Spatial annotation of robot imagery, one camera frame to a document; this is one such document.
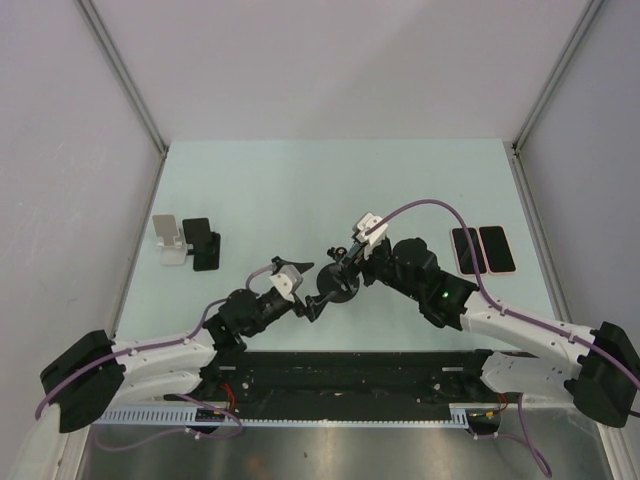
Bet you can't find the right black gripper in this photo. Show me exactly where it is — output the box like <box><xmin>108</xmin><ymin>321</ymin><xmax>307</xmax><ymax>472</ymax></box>
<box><xmin>331</xmin><ymin>236</ymin><xmax>423</xmax><ymax>302</ymax></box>

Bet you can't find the black round-base phone mount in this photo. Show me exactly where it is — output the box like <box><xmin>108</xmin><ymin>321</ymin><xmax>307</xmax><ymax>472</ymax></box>
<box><xmin>316</xmin><ymin>247</ymin><xmax>359</xmax><ymax>303</ymax></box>

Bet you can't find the black phone stand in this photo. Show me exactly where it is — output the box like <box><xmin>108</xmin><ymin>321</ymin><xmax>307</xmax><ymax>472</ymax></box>
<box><xmin>182</xmin><ymin>217</ymin><xmax>221</xmax><ymax>272</ymax></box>

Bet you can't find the pink phone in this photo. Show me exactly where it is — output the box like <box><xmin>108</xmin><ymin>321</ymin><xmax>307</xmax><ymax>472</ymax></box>
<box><xmin>479</xmin><ymin>226</ymin><xmax>516</xmax><ymax>274</ymax></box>
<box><xmin>451</xmin><ymin>228</ymin><xmax>488</xmax><ymax>276</ymax></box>

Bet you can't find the white silver phone stand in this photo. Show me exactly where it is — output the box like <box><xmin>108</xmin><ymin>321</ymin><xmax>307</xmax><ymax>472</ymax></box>
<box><xmin>152</xmin><ymin>214</ymin><xmax>188</xmax><ymax>266</ymax></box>

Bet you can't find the white phone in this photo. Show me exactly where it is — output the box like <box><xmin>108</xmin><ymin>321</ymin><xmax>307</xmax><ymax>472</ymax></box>
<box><xmin>341</xmin><ymin>242</ymin><xmax>363</xmax><ymax>269</ymax></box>

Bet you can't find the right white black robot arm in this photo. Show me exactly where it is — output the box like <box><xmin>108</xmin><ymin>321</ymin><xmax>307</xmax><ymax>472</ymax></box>
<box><xmin>327</xmin><ymin>238</ymin><xmax>639</xmax><ymax>428</ymax></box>

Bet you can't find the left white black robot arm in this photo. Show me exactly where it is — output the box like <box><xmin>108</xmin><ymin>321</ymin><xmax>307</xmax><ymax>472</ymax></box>
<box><xmin>35</xmin><ymin>257</ymin><xmax>357</xmax><ymax>433</ymax></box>

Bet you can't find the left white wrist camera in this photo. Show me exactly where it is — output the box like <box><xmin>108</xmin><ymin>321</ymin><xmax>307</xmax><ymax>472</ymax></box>
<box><xmin>269</xmin><ymin>265</ymin><xmax>303</xmax><ymax>303</ymax></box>

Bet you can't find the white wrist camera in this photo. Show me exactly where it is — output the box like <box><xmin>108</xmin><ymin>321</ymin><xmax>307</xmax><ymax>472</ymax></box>
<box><xmin>269</xmin><ymin>265</ymin><xmax>303</xmax><ymax>303</ymax></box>
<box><xmin>352</xmin><ymin>212</ymin><xmax>388</xmax><ymax>259</ymax></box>

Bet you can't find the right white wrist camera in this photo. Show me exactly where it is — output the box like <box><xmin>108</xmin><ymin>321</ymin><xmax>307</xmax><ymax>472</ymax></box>
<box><xmin>352</xmin><ymin>212</ymin><xmax>388</xmax><ymax>259</ymax></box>

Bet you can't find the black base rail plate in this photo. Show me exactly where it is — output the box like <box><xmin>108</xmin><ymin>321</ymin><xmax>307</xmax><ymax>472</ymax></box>
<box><xmin>184</xmin><ymin>350</ymin><xmax>501</xmax><ymax>420</ymax></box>

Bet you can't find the white slotted cable duct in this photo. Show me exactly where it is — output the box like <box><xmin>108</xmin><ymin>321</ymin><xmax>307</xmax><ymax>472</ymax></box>
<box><xmin>94</xmin><ymin>403</ymin><xmax>501</xmax><ymax>429</ymax></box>

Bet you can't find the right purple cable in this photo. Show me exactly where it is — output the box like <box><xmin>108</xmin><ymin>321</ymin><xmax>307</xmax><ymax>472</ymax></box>
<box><xmin>364</xmin><ymin>198</ymin><xmax>640</xmax><ymax>476</ymax></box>

